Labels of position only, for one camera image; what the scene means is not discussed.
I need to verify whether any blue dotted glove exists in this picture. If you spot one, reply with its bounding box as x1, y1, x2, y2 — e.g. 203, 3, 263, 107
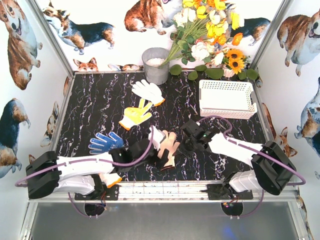
88, 131, 124, 155

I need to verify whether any grey metal bucket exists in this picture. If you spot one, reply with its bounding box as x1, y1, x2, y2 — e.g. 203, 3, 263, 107
141, 47, 170, 86

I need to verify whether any artificial flower bouquet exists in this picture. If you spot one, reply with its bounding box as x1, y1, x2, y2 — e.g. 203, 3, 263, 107
160, 0, 260, 81

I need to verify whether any white perforated storage basket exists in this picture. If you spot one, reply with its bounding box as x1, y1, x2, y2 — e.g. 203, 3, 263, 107
199, 79, 258, 120

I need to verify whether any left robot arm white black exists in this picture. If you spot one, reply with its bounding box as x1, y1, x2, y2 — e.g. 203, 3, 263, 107
26, 139, 170, 200

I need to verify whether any yellow coated glove lower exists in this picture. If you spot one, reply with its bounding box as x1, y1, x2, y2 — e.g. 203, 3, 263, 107
99, 173, 122, 189

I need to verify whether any yellow coated glove upper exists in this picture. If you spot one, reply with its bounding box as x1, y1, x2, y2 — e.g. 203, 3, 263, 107
118, 98, 153, 131

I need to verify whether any yellow coated glove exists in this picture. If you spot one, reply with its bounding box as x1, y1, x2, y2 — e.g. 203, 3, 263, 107
99, 173, 122, 189
118, 98, 153, 131

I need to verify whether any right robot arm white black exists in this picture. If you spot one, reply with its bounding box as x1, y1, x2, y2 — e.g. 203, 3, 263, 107
175, 120, 296, 197

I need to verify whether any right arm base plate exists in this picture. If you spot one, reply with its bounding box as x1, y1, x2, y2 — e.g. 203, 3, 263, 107
206, 184, 254, 200

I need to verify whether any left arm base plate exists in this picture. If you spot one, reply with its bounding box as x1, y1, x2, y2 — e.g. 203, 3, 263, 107
74, 184, 120, 201

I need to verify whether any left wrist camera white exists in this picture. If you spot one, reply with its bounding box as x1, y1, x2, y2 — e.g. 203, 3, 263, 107
148, 125, 166, 151

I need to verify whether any white glove orange cuff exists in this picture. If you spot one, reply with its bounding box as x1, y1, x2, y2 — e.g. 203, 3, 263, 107
132, 79, 165, 107

